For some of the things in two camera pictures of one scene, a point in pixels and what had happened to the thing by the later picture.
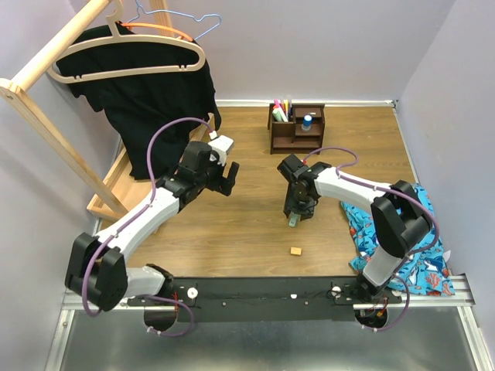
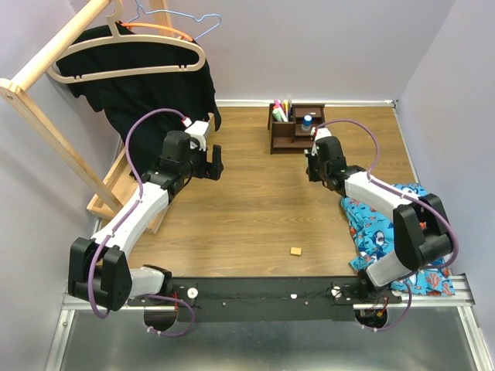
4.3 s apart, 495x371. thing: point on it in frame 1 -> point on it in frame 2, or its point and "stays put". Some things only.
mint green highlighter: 277,114 stays put
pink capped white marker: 278,106 stays put
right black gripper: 306,211 -> 312,176
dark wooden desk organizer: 302,134 stays put
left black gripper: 228,183 -> 212,170
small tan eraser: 295,251 stays put
